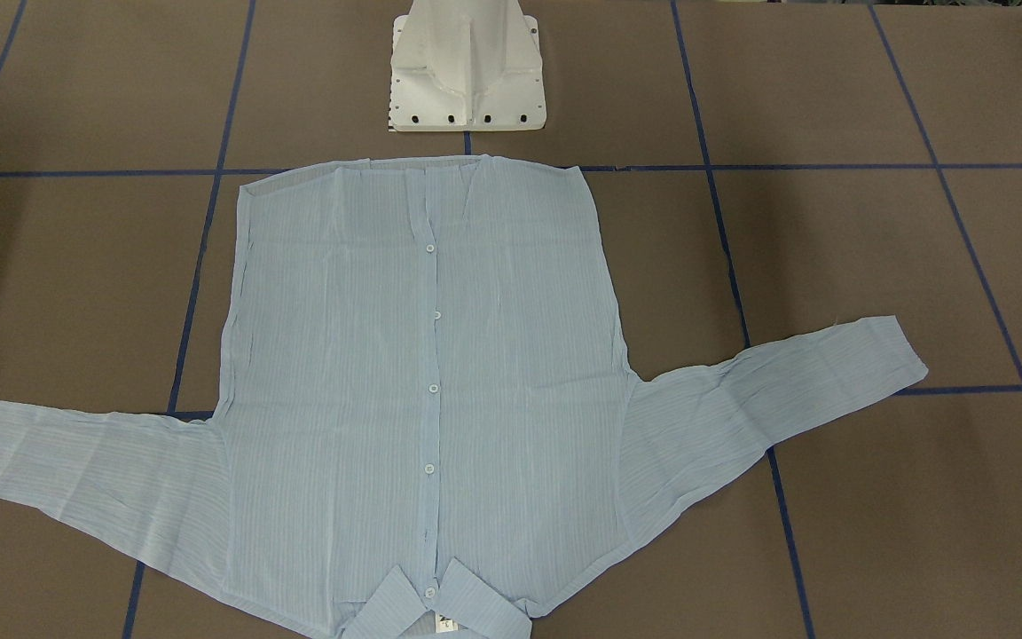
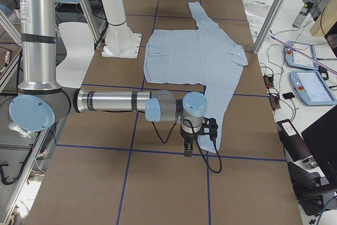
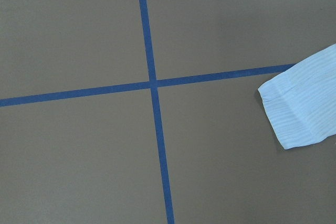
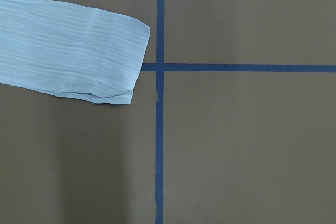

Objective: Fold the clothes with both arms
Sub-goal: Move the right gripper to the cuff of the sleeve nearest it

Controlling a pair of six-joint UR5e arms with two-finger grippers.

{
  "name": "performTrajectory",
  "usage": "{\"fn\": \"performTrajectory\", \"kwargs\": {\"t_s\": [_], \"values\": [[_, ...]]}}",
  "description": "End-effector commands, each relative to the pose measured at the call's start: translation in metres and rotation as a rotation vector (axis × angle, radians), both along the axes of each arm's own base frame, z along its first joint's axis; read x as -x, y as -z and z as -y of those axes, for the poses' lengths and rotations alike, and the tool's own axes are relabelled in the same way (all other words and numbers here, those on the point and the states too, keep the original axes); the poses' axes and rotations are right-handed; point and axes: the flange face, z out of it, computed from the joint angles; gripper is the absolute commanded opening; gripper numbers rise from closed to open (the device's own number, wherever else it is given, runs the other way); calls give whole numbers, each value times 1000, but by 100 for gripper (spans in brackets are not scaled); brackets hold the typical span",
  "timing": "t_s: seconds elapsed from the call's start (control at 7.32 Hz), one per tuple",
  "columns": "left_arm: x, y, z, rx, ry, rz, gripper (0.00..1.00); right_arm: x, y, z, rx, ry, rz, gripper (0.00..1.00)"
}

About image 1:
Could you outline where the light blue button shirt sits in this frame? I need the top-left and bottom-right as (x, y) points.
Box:
(0, 156), (928, 638)

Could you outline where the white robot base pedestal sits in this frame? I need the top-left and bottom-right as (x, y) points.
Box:
(387, 1), (548, 132)

